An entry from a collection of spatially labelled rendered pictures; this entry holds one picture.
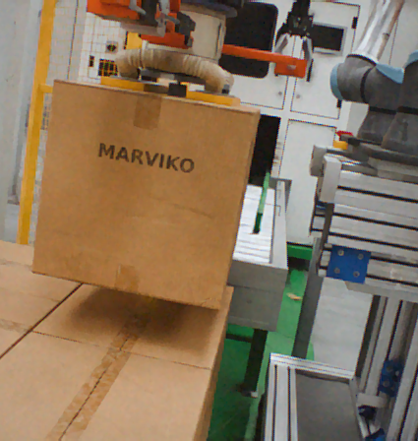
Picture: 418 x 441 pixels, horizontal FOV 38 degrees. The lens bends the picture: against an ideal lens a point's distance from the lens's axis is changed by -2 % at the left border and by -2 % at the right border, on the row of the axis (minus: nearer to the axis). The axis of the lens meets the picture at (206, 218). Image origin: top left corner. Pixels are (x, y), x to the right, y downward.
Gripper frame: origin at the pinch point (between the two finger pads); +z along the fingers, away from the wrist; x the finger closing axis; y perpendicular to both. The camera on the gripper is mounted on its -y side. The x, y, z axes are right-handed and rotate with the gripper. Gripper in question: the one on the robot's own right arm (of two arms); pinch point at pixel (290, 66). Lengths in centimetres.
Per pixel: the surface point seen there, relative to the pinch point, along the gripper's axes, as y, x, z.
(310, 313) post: -63, 28, 90
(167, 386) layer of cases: 70, -13, 67
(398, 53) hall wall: -890, 193, -120
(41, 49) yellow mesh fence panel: -131, -123, 1
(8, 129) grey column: -86, -117, 40
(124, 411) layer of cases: 83, -19, 67
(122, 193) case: 60, -29, 34
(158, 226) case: 60, -21, 39
